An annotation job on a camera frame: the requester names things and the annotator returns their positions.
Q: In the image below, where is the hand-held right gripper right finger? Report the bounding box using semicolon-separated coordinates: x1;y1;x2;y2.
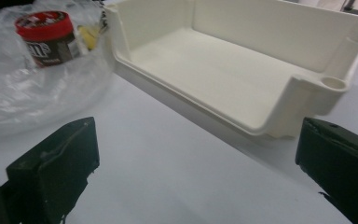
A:
295;117;358;224

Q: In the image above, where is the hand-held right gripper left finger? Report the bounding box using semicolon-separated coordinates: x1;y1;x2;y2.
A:
5;117;101;224

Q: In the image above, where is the clear printed plastic bag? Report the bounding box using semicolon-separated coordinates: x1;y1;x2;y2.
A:
0;0;116;144

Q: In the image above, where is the red-lidded dark candy jar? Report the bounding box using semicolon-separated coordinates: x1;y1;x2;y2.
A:
14;10;85;68

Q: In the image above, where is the white plastic bin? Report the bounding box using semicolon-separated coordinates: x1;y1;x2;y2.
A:
103;0;358;141

